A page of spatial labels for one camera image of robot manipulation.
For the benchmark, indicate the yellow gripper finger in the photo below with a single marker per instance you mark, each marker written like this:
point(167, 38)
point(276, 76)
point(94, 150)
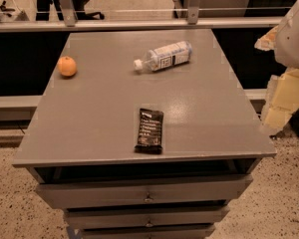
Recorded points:
point(281, 100)
point(268, 41)

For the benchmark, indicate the black rxbar chocolate bar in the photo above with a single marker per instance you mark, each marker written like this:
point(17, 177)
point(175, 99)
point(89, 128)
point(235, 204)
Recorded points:
point(150, 132)

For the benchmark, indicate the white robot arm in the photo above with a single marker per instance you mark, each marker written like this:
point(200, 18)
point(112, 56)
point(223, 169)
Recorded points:
point(286, 52)

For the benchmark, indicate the clear plastic water bottle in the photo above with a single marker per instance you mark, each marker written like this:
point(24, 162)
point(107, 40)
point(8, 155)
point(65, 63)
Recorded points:
point(164, 57)

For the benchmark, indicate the top grey drawer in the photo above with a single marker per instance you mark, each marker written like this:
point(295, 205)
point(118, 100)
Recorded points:
point(144, 191)

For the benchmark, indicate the grey drawer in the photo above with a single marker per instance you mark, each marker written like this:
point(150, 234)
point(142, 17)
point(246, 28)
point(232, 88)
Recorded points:
point(146, 217)
point(192, 231)
point(144, 191)

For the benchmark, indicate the bottom grey drawer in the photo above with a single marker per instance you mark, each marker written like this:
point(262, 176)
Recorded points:
point(192, 231)

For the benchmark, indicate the middle grey drawer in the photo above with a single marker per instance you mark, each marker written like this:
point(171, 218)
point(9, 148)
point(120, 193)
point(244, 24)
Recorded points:
point(146, 217)

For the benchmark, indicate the orange fruit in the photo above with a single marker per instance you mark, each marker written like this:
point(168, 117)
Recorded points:
point(67, 66)

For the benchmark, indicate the grey drawer cabinet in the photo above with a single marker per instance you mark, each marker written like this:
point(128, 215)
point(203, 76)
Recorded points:
point(85, 129)

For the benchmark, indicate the metal railing frame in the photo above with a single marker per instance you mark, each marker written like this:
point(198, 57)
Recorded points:
point(19, 16)

